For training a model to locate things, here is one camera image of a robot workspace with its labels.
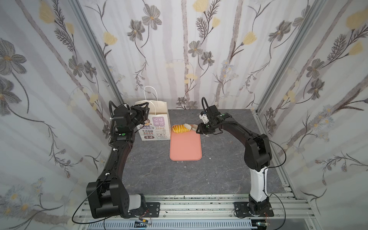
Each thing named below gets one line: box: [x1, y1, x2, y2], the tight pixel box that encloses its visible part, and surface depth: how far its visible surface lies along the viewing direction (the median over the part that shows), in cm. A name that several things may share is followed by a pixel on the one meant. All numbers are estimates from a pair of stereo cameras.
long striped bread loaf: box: [171, 124, 192, 134], surface depth 106 cm
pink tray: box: [169, 125, 203, 161], surface depth 100 cm
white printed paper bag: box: [135, 85, 171, 141], surface depth 94 cm
